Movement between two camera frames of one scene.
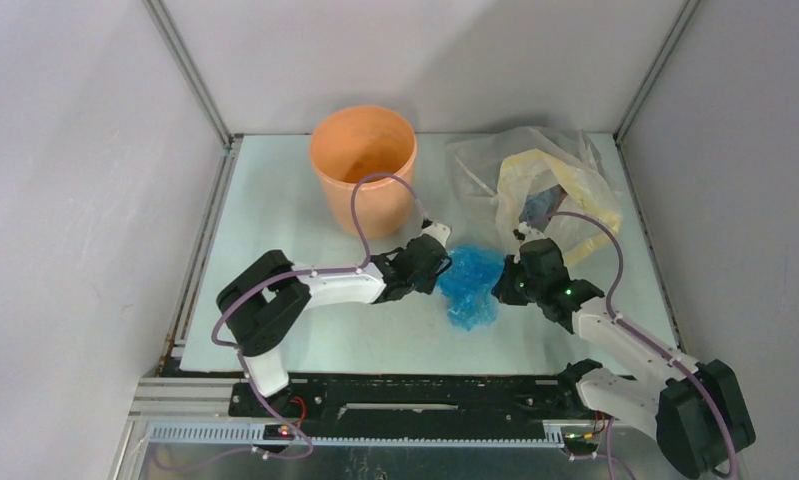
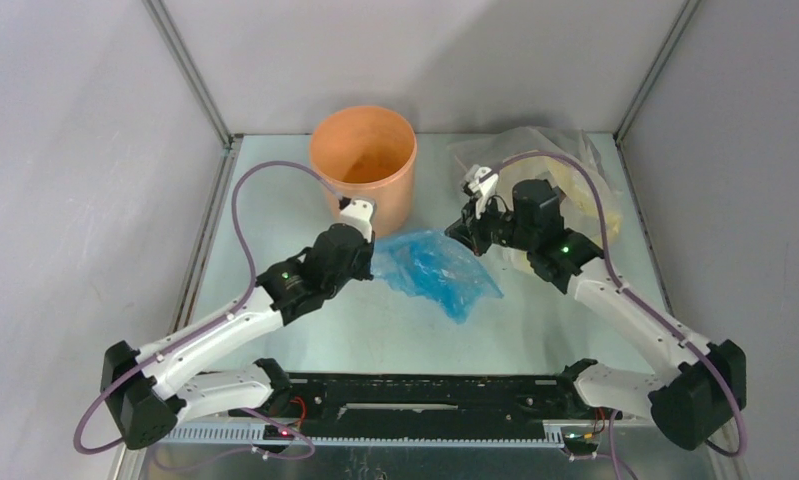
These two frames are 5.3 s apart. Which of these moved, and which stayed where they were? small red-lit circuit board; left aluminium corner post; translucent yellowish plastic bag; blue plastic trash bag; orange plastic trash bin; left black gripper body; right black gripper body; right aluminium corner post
Moved: blue plastic trash bag; right black gripper body; left black gripper body
Stayed: orange plastic trash bin; right aluminium corner post; left aluminium corner post; small red-lit circuit board; translucent yellowish plastic bag
